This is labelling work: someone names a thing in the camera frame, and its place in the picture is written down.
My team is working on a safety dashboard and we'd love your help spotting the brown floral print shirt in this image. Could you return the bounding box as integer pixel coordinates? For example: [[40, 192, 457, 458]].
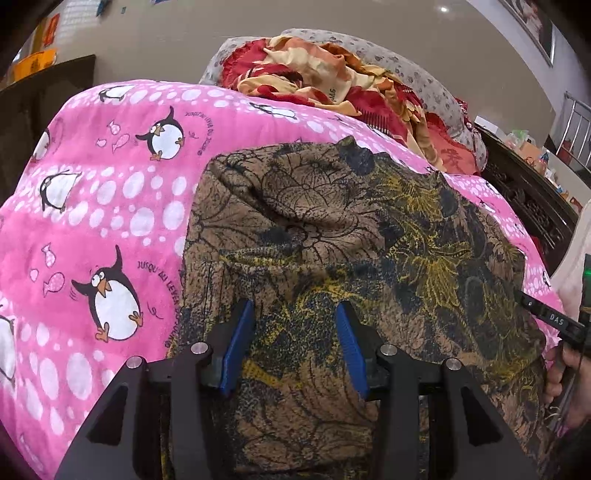
[[161, 138, 568, 480]]

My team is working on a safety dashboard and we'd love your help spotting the dark carved wooden headboard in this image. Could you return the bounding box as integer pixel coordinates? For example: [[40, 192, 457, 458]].
[[473, 117, 583, 273]]

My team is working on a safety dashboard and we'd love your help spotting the grey floral pillow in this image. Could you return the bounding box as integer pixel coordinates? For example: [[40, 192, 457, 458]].
[[198, 28, 488, 174]]

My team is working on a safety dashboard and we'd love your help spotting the person's right hand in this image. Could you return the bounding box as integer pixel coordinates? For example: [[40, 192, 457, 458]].
[[544, 344, 591, 430]]

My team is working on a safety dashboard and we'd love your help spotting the metal railing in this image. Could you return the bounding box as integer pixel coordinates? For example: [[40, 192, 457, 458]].
[[547, 91, 591, 164]]

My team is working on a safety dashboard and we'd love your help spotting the pink penguin print blanket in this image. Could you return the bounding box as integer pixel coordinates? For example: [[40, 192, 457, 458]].
[[0, 79, 566, 480]]

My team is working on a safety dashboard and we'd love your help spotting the white upholstered chair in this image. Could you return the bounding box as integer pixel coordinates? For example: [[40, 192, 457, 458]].
[[549, 198, 591, 319]]

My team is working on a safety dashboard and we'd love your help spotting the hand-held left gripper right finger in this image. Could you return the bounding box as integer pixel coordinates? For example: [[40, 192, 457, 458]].
[[335, 302, 541, 480]]

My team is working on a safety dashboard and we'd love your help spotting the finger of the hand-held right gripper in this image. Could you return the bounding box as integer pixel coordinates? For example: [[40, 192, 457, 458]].
[[513, 287, 587, 344]]

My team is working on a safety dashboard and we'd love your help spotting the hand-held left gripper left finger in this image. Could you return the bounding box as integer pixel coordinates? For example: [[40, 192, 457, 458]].
[[55, 299, 257, 480]]

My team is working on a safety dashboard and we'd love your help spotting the orange packet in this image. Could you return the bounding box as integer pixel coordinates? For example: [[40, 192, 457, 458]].
[[519, 141, 546, 163]]

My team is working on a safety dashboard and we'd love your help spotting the framed wall picture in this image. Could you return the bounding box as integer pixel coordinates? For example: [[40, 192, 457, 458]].
[[499, 0, 555, 68]]

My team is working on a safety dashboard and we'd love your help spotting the red and yellow floral quilt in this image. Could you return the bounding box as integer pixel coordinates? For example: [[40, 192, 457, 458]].
[[219, 34, 481, 176]]

